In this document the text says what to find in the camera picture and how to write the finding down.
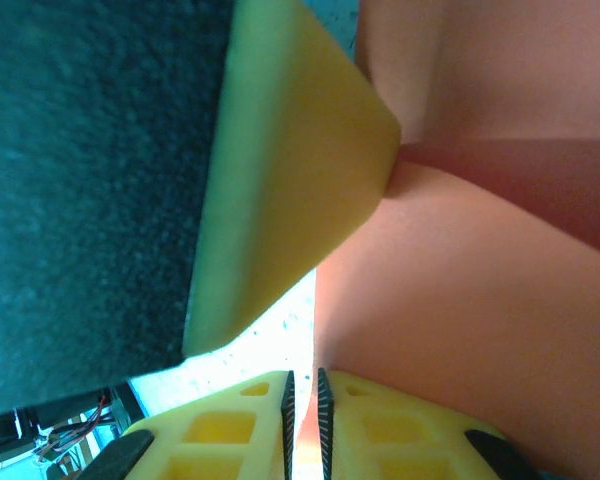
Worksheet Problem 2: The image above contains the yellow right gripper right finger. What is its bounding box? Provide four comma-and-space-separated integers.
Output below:
316, 367, 547, 480

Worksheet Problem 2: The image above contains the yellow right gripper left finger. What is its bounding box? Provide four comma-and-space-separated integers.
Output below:
82, 369, 297, 480

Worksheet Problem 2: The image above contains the orange cloth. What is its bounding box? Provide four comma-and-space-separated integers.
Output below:
295, 0, 600, 480

